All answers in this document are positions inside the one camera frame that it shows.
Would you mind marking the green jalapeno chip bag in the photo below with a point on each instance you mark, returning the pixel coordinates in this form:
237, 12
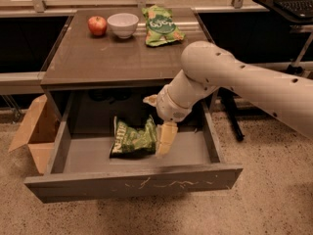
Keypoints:
130, 142

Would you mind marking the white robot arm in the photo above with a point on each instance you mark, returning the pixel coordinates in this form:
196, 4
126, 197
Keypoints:
207, 67

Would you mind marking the black stand table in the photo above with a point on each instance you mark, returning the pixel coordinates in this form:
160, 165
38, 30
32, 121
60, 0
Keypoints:
297, 66

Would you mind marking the grey counter cabinet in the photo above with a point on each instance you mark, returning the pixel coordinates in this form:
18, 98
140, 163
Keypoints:
83, 61

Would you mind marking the white ceramic bowl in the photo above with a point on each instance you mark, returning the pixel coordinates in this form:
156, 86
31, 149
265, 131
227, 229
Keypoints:
123, 25

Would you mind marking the red apple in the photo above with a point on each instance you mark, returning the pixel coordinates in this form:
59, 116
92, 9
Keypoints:
97, 25

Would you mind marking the grey open drawer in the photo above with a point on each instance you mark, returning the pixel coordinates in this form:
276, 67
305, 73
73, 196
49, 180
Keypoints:
81, 168

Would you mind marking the green snack bag on counter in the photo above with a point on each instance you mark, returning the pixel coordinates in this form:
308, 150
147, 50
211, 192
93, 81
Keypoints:
160, 27

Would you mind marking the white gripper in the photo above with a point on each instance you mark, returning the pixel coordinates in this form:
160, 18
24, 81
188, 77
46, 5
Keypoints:
169, 107

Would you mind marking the brown cardboard box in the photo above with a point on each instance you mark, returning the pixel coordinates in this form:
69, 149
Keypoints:
37, 132

